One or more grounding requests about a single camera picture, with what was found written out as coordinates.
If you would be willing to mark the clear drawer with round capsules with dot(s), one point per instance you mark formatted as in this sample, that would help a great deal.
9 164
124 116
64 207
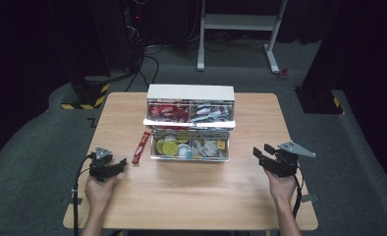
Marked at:
190 158

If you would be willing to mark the white metal stand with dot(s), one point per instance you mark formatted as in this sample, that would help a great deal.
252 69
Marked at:
237 22

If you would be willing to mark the group of silver round capsules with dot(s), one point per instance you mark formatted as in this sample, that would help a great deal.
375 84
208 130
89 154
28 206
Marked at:
208 148

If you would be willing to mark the black stand base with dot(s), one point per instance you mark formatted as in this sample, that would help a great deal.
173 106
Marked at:
317 100

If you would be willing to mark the pile of silver sachets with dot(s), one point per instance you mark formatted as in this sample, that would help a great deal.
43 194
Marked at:
211 113

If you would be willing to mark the clear drawer with sachets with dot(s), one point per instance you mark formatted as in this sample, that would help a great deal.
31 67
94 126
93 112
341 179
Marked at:
190 124

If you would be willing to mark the small red floor object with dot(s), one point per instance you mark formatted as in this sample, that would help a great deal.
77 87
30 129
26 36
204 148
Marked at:
282 74

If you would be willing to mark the group of green round capsules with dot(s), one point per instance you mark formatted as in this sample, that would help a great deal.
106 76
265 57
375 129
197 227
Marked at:
169 148

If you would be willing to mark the grey table bracket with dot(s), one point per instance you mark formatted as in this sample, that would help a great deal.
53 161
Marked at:
309 198

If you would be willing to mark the pile of red sachets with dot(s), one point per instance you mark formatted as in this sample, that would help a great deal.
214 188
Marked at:
168 112

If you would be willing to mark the red stick sachet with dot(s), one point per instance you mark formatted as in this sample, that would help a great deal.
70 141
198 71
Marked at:
140 148

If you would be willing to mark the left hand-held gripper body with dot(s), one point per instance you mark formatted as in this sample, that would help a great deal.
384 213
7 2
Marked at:
100 165

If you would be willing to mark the white drawer organizer case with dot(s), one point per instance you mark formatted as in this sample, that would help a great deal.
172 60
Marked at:
190 92

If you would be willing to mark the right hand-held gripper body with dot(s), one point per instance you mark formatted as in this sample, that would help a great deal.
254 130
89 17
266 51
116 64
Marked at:
285 160

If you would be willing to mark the yellow-black striped stand base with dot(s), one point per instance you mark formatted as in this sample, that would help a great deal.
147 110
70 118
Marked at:
88 95

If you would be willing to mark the person's left hand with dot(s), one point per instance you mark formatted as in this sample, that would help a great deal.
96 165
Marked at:
99 191

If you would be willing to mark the person's right hand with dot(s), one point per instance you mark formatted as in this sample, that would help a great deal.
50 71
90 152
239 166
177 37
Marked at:
281 188

